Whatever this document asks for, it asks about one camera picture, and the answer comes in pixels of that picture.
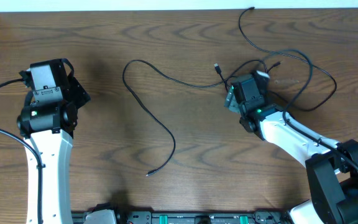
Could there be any black USB cable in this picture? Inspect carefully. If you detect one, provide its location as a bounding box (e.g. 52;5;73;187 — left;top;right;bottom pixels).
213;6;337;112
122;58;282;177

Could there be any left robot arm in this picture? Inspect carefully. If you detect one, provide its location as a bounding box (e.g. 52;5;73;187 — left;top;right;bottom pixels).
17;58;90;223

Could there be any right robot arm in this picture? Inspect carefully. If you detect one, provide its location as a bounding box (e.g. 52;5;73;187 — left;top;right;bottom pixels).
225;71;358;223

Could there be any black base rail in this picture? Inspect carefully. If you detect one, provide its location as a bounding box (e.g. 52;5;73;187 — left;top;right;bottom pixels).
71;203;292;224

